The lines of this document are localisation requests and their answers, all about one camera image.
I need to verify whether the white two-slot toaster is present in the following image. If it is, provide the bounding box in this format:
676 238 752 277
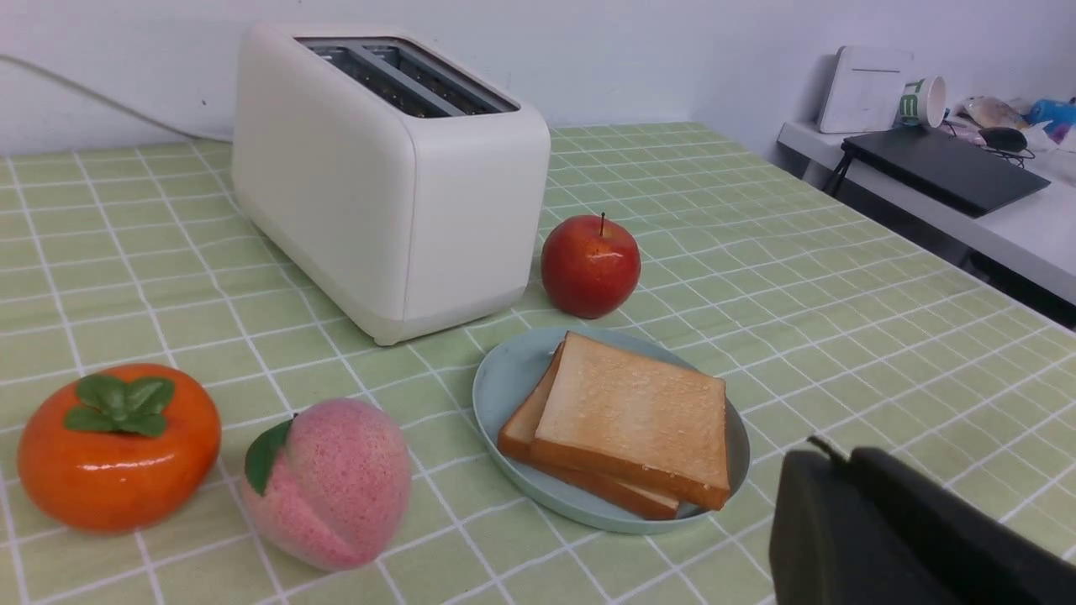
231 22 552 347

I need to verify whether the toasted bread slice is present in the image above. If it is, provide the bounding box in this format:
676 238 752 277
497 343 682 521
530 332 731 512

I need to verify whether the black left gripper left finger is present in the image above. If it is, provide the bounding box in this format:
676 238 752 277
768 450 958 604

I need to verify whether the red apple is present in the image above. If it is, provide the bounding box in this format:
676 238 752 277
541 212 641 320

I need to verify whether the black laptop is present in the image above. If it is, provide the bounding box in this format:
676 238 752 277
822 127 1052 219

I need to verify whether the white box device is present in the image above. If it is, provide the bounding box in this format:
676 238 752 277
817 45 915 133

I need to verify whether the orange persimmon with green leaves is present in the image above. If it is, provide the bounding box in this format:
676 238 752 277
16 363 222 534

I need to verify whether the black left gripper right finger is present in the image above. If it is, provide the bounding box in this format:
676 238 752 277
810 435 1075 604

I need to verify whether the black computer mouse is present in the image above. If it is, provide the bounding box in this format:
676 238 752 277
978 126 1027 154

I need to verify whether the white green paper cup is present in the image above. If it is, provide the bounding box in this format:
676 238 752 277
898 76 947 128

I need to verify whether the pink peach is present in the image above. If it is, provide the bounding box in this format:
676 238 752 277
240 398 412 571

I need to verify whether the white side desk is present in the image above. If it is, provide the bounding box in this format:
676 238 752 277
777 122 1075 305

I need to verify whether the white toaster power cable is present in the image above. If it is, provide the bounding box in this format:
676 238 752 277
0 54 235 144

